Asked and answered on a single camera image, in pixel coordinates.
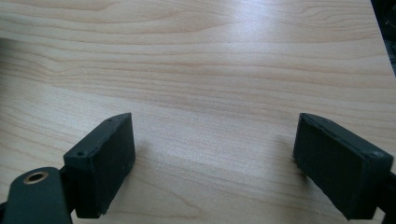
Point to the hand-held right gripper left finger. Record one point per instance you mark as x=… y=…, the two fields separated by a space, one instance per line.
x=106 y=168

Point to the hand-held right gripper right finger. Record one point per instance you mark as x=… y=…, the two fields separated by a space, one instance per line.
x=336 y=165

